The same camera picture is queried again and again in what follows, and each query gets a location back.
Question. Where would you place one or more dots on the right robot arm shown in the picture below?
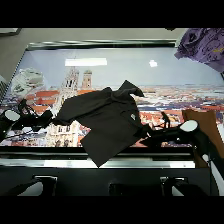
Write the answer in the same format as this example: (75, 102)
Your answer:
(188, 126)

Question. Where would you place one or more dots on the purple garment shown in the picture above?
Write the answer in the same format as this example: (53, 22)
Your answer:
(203, 43)

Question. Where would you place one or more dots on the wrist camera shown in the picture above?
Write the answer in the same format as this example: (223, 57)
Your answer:
(165, 119)
(24, 106)

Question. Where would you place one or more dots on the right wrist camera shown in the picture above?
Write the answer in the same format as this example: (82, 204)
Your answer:
(165, 119)

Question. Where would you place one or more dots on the black shirt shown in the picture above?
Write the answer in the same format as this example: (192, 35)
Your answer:
(106, 120)

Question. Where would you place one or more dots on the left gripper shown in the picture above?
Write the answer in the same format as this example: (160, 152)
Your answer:
(42, 120)

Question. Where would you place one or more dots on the silver frame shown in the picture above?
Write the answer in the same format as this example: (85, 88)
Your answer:
(83, 163)

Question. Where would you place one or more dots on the brown garment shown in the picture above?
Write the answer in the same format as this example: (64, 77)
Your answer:
(203, 120)

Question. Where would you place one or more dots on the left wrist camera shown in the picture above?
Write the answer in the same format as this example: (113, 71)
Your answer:
(24, 106)

